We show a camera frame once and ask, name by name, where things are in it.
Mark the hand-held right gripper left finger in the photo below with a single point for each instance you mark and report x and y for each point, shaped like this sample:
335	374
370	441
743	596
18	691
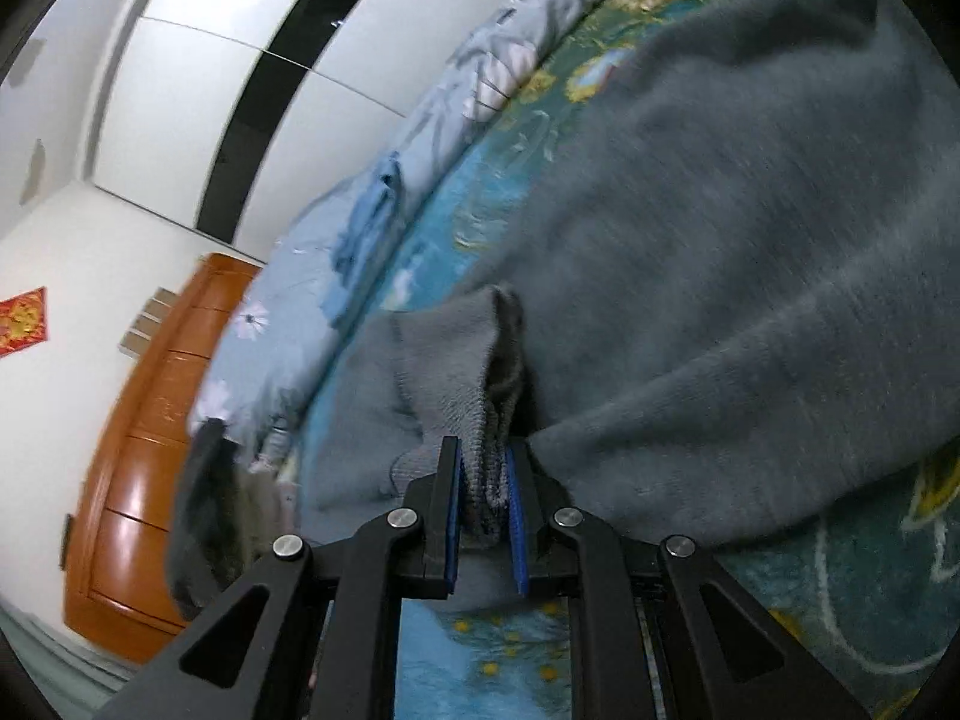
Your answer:
452	517

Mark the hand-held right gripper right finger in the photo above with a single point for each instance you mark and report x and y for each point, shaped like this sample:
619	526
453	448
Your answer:
516	517

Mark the grey fleece garment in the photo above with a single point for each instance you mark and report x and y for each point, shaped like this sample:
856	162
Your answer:
712	240

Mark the dark cloth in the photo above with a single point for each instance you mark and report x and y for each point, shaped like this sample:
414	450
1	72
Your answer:
210	510

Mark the blue-grey floral quilt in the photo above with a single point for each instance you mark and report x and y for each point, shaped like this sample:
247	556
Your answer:
315	277

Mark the green floral blanket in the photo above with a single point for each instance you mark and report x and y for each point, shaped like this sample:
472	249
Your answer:
787	615

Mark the glossy orange wooden bed board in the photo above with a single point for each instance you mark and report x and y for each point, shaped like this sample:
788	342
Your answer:
142	480

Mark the white wardrobe with black stripe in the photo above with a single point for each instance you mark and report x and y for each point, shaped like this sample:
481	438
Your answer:
187	127

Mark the grey wall fixture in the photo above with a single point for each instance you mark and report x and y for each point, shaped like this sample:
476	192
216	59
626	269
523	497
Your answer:
148	319

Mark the red wall decoration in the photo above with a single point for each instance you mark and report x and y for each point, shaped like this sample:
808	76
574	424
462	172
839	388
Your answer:
21	322

